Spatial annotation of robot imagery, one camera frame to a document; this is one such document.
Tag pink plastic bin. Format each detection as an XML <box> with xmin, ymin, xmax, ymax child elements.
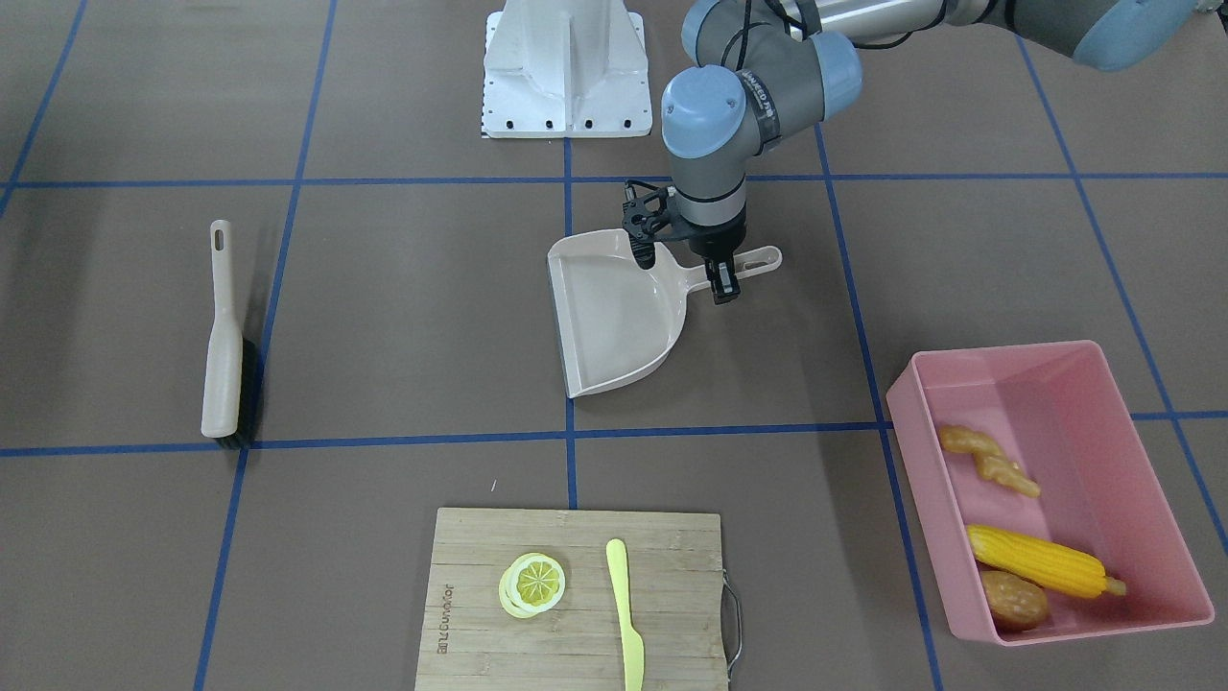
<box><xmin>885</xmin><ymin>341</ymin><xmax>1214</xmax><ymax>646</ymax></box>

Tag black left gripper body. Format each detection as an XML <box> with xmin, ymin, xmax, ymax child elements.
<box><xmin>623</xmin><ymin>180</ymin><xmax>745</xmax><ymax>270</ymax></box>

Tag yellow lemon slices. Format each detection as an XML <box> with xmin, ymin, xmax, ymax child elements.
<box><xmin>497</xmin><ymin>552</ymin><xmax>566</xmax><ymax>619</ymax></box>

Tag yellow plastic knife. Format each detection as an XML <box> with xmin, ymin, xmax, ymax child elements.
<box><xmin>605</xmin><ymin>538</ymin><xmax>646</xmax><ymax>690</ymax></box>

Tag beige hand brush black bristles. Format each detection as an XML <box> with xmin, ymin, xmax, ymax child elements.
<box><xmin>199</xmin><ymin>218</ymin><xmax>259</xmax><ymax>449</ymax></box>

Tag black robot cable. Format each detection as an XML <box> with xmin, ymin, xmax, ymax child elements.
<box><xmin>725</xmin><ymin>0</ymin><xmax>922</xmax><ymax>72</ymax></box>

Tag tan toy ginger root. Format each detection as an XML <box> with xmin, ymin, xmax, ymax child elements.
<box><xmin>937</xmin><ymin>425</ymin><xmax>1041</xmax><ymax>498</ymax></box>

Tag yellow toy corn cob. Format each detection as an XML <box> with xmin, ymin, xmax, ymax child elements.
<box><xmin>965</xmin><ymin>524</ymin><xmax>1129</xmax><ymax>599</ymax></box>

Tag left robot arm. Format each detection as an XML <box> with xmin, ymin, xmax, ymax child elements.
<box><xmin>623</xmin><ymin>1</ymin><xmax>1196</xmax><ymax>303</ymax></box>

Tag bamboo cutting board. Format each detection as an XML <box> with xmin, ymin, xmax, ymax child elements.
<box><xmin>413</xmin><ymin>508</ymin><xmax>729</xmax><ymax>690</ymax></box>

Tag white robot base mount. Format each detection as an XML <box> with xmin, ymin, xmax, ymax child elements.
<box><xmin>480</xmin><ymin>1</ymin><xmax>653</xmax><ymax>139</ymax></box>

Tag beige plastic dustpan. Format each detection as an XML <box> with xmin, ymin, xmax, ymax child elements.
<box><xmin>546</xmin><ymin>228</ymin><xmax>783</xmax><ymax>400</ymax></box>

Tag brown toy potato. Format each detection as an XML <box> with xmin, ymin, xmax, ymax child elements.
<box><xmin>979</xmin><ymin>569</ymin><xmax>1050</xmax><ymax>632</ymax></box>

